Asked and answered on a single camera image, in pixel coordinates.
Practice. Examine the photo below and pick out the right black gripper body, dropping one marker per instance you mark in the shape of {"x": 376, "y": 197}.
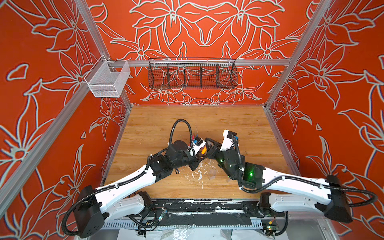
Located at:
{"x": 216, "y": 149}

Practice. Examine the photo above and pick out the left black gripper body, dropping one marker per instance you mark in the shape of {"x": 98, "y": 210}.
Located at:
{"x": 195, "y": 154}

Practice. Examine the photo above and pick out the orange highlighter pen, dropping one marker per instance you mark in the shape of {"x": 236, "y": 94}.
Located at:
{"x": 203, "y": 152}

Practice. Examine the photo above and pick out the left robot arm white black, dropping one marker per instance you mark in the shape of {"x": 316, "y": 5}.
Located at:
{"x": 94, "y": 206}

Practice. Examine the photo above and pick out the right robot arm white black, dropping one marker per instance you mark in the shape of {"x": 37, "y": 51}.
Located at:
{"x": 280, "y": 192}

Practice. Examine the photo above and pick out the white mesh basket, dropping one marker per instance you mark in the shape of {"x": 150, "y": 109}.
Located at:
{"x": 104, "y": 82}

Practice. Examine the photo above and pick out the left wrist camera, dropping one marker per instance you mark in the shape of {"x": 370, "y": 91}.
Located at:
{"x": 197, "y": 144}

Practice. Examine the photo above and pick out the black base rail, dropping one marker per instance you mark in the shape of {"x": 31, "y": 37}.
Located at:
{"x": 247, "y": 207}

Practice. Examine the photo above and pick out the black wire basket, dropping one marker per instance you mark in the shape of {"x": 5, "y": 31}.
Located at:
{"x": 192, "y": 74}

